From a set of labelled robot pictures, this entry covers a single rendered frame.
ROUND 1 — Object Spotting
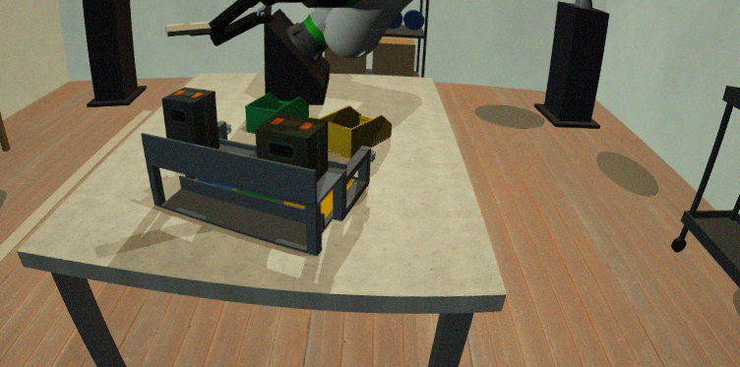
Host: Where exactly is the green bin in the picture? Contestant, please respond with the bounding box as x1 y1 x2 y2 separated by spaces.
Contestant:
245 92 309 134

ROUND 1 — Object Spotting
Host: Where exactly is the yellow bin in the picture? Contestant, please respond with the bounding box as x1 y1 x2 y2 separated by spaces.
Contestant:
320 106 392 159

